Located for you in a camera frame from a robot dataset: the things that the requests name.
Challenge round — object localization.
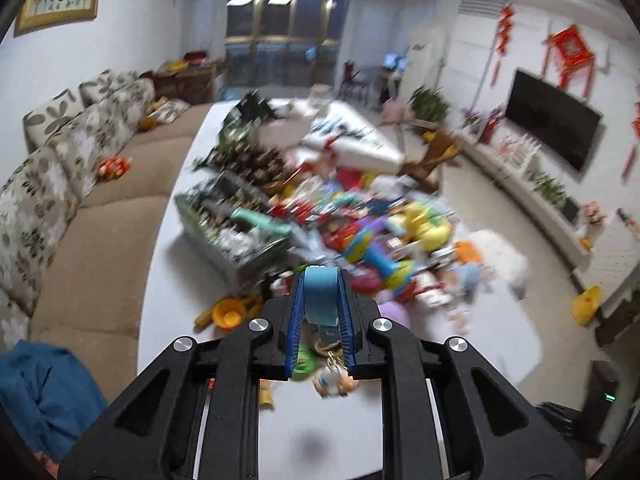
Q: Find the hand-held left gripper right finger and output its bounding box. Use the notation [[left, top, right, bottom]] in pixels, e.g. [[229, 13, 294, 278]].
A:
[[337, 267, 587, 480]]

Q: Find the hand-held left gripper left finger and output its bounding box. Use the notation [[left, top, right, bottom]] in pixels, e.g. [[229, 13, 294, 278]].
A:
[[57, 267, 307, 480]]

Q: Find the light blue tape roll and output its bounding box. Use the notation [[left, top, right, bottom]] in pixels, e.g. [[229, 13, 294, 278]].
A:
[[303, 265, 342, 326]]

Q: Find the colourful striped ball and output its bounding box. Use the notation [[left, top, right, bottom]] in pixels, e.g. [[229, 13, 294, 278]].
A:
[[344, 227, 377, 264]]

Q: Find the orange plastic cup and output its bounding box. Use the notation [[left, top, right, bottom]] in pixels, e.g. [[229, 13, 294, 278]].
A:
[[211, 297, 251, 332]]

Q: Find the teal plastic tool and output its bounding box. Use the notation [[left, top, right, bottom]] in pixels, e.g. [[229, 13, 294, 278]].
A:
[[229, 208, 294, 237]]

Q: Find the grey storage crate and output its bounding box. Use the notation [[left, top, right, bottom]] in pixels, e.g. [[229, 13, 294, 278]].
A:
[[174, 169, 297, 294]]

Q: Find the yellow plush toy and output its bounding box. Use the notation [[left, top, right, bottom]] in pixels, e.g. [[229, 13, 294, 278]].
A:
[[399, 202, 454, 252]]

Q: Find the pile of dark chestnuts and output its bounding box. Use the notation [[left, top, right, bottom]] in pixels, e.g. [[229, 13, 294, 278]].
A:
[[199, 142, 302, 187]]

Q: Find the white toy airplane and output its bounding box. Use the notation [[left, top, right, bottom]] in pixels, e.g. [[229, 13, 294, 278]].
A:
[[299, 99, 407, 174]]

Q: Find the wooden armchair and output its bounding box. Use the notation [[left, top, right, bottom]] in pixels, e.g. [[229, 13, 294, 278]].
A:
[[402, 119, 467, 194]]

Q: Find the beige fabric sofa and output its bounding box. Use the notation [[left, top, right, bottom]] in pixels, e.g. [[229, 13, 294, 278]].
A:
[[0, 70, 222, 411]]

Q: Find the white tray with remotes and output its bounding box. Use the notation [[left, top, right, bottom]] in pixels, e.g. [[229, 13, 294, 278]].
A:
[[234, 89, 282, 127]]

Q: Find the green potted plant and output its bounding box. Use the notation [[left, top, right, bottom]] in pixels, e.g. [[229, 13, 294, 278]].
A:
[[408, 85, 452, 124]]

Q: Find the white television cabinet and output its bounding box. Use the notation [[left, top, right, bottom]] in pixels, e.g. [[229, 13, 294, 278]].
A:
[[462, 129, 640, 312]]

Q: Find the red desk chair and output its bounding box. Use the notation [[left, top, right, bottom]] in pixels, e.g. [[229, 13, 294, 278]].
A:
[[339, 59, 377, 102]]

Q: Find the red plush toy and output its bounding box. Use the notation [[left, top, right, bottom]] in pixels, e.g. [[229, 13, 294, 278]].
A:
[[97, 157, 132, 181]]

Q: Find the small green cabinet plant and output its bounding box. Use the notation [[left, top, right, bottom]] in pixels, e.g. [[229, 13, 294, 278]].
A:
[[532, 172, 569, 207]]

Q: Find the leaf pattern pillow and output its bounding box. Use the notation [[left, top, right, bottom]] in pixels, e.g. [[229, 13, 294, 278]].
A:
[[78, 69, 127, 109], [22, 88, 84, 152], [149, 98, 192, 124]]

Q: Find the yellow floor toy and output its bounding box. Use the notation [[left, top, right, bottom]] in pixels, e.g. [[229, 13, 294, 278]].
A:
[[572, 284, 604, 329]]

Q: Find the wooden side cabinet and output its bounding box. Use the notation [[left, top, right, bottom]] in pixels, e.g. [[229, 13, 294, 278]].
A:
[[142, 59, 226, 106]]

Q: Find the white standing air conditioner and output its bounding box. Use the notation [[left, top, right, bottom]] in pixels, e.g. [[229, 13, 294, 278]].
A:
[[399, 22, 447, 107]]

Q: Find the floral back cushion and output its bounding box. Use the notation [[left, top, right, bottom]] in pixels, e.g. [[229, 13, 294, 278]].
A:
[[0, 290, 32, 357], [107, 77, 157, 132], [47, 104, 127, 202], [0, 146, 82, 317]]

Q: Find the blue cloth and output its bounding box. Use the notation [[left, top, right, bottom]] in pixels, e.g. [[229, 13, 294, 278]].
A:
[[0, 339, 109, 467]]

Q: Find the black floor speaker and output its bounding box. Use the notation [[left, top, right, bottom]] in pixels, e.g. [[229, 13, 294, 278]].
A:
[[584, 359, 622, 462]]

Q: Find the large window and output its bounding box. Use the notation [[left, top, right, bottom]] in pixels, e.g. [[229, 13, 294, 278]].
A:
[[224, 0, 352, 92]]

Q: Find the black television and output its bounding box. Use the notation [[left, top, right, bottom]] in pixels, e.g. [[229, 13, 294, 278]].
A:
[[504, 68, 604, 174]]

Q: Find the red hanging knot decoration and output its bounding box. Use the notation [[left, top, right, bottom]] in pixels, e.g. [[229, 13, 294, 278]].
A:
[[494, 3, 516, 87]]

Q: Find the red hanging lantern decoration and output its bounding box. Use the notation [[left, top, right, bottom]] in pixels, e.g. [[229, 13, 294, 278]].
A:
[[542, 24, 597, 99]]

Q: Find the keychain doll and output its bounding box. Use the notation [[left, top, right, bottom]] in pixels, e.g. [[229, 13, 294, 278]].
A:
[[312, 342, 359, 399]]

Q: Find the wall air vent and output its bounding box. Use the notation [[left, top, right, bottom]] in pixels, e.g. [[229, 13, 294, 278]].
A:
[[457, 0, 504, 19]]

